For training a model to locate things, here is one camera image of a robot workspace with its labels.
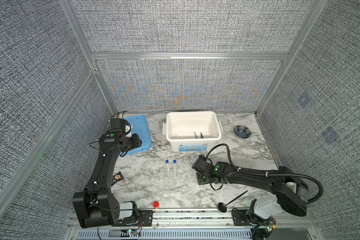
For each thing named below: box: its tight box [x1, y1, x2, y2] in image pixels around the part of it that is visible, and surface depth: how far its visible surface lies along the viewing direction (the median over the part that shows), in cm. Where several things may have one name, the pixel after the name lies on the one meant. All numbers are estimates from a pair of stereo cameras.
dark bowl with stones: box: [234, 125, 251, 139], surface depth 106 cm
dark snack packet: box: [111, 171, 124, 186], surface depth 87 cm
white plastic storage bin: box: [162, 111, 223, 152], surface depth 102 cm
